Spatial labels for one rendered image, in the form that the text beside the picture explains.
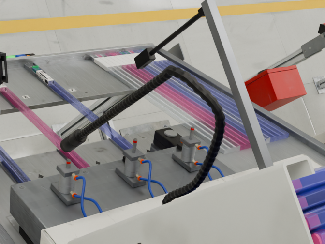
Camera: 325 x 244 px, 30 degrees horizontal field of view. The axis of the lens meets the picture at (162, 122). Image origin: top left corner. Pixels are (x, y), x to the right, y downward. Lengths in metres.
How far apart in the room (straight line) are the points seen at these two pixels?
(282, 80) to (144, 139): 0.72
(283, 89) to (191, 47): 0.98
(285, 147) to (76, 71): 0.52
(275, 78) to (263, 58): 1.17
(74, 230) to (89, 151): 0.35
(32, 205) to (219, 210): 0.47
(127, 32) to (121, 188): 1.69
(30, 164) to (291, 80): 0.98
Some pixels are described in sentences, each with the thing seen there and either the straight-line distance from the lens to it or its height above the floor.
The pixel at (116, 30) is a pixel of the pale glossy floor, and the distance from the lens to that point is 2.52.
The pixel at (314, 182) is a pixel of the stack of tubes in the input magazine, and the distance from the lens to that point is 0.47.
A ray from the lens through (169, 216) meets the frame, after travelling 0.46.
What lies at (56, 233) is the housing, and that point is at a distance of 0.77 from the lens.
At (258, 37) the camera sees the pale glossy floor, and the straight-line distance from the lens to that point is 2.99.
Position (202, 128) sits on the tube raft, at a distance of 1.23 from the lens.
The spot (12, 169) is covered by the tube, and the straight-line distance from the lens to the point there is 1.02.
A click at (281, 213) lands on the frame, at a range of 0.37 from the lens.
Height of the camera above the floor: 1.96
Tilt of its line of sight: 53 degrees down
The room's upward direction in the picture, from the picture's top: 59 degrees clockwise
